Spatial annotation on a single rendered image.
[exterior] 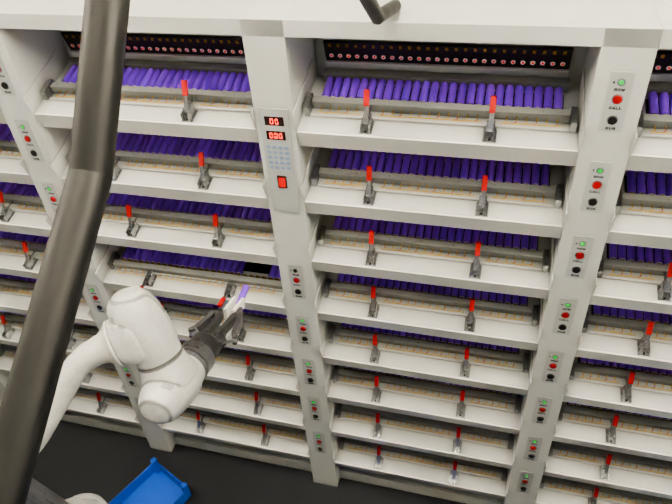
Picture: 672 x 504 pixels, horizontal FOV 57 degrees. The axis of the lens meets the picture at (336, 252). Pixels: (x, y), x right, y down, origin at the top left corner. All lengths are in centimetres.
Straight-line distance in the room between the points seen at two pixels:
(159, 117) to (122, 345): 57
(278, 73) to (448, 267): 64
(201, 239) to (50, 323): 141
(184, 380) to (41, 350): 101
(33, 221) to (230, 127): 81
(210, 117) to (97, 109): 114
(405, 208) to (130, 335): 68
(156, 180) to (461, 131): 80
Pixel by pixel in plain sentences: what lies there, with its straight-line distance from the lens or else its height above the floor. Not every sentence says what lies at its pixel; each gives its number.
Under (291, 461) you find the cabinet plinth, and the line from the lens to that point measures 252.
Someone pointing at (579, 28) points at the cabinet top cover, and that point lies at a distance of 125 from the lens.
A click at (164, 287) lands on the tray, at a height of 93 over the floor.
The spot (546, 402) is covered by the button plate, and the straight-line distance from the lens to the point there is 188.
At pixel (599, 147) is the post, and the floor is 152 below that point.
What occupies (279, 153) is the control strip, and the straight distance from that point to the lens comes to 145.
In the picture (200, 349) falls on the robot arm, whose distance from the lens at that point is 144.
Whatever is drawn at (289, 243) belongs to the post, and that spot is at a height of 118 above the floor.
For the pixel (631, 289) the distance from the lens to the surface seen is 162.
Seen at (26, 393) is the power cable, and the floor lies 191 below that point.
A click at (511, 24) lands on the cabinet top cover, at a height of 175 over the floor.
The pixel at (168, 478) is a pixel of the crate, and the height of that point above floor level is 0.
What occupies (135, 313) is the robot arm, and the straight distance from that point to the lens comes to 129.
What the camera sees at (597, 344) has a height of 94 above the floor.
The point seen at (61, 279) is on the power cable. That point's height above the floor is 195.
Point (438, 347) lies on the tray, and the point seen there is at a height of 79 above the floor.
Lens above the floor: 216
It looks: 39 degrees down
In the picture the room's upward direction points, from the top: 5 degrees counter-clockwise
